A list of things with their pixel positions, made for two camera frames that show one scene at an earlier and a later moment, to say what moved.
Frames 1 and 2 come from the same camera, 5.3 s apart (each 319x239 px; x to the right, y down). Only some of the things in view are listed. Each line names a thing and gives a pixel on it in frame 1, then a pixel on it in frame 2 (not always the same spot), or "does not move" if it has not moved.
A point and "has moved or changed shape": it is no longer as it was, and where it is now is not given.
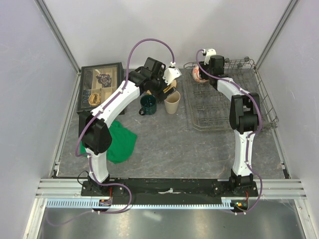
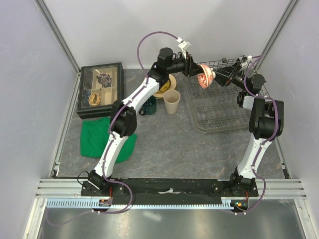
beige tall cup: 171,102 does not move
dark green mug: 148,104 does not move
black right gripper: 203,76 -> 229,71
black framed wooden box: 95,81 does not move
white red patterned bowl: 196,74 has moved or changed shape
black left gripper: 160,95 -> 191,68
